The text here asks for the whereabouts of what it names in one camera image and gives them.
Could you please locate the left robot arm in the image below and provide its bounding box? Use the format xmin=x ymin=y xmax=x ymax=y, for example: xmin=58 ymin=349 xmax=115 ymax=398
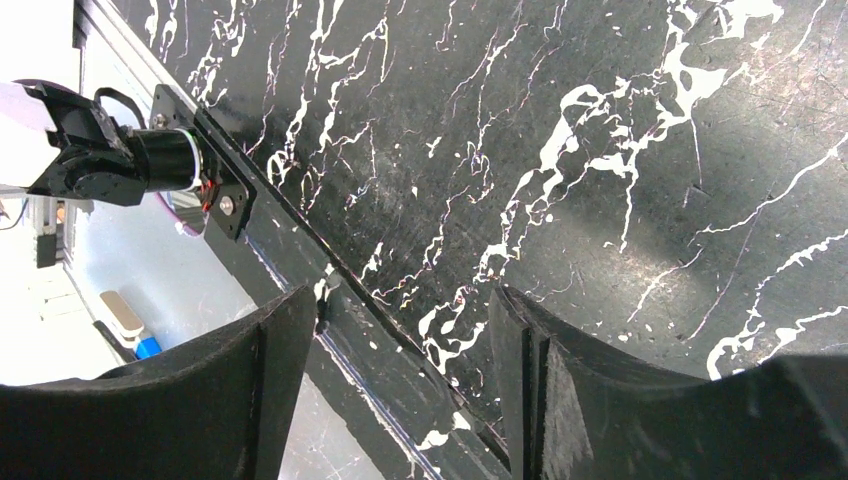
xmin=1 ymin=79 xmax=206 ymax=206

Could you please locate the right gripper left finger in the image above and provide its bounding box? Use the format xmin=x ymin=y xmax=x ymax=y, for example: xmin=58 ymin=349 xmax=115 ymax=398
xmin=1 ymin=287 xmax=316 ymax=479

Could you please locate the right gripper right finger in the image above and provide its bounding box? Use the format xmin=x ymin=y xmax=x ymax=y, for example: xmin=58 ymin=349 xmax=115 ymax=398
xmin=488 ymin=286 xmax=847 ymax=479

